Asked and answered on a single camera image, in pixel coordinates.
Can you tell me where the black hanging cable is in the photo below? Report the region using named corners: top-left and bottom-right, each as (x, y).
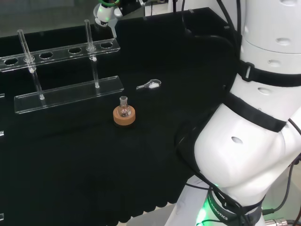
top-left (180, 0), bottom-right (195, 37)

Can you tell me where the clear acrylic funnel stand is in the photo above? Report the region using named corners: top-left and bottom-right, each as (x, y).
top-left (0, 20), bottom-right (125, 115)

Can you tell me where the small glass round-bottom flask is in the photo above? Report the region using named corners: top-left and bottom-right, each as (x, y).
top-left (119, 96), bottom-right (132, 118)

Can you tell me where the glass weighing funnel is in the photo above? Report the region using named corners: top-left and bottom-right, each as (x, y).
top-left (136, 79), bottom-right (162, 90)

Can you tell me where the black cloth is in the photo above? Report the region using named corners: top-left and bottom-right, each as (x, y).
top-left (0, 7), bottom-right (243, 224)

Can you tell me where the cork ring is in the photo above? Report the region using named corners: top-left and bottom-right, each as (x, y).
top-left (112, 105), bottom-right (136, 129)

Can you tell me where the metal cable connector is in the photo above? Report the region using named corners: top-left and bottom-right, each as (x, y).
top-left (265, 218), bottom-right (301, 226)

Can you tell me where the clear plastic funnel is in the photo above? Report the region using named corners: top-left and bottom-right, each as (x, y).
top-left (108, 18), bottom-right (118, 39)

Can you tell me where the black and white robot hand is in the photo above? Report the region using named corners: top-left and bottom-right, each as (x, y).
top-left (93, 0), bottom-right (147, 32)

